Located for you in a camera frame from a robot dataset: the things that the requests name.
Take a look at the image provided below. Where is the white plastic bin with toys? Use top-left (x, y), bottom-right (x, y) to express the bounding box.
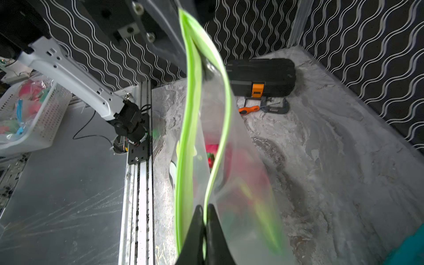
top-left (1, 74), bottom-right (72, 157)

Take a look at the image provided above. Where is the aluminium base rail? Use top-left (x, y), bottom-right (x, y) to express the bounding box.
top-left (118, 81), bottom-right (155, 265)

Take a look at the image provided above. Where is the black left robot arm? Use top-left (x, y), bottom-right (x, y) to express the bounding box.
top-left (1, 1), bottom-right (216, 146)

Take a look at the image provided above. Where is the teal plastic perforated basket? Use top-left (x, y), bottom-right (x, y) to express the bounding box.
top-left (383, 224), bottom-right (424, 265)

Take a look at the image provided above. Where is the black tool case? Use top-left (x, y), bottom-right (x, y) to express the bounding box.
top-left (226, 59), bottom-right (297, 98)

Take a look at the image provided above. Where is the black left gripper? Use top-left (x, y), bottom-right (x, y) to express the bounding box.
top-left (81, 0), bottom-right (216, 72)

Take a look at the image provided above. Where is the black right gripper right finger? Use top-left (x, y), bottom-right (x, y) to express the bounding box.
top-left (205, 204), bottom-right (236, 265)

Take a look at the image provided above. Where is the orange handled screwdriver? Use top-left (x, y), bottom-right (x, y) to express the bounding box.
top-left (238, 106), bottom-right (261, 115)

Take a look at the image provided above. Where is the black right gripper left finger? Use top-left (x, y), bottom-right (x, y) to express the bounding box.
top-left (175, 205), bottom-right (205, 265)

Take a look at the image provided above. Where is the grey metal clamp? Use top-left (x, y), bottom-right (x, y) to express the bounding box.
top-left (259, 97), bottom-right (290, 114)

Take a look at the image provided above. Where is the clear zip-top bag green seal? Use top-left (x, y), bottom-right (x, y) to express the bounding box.
top-left (170, 8), bottom-right (295, 265)

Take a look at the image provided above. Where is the red dragon fruit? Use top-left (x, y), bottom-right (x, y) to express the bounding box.
top-left (206, 144), bottom-right (275, 210)

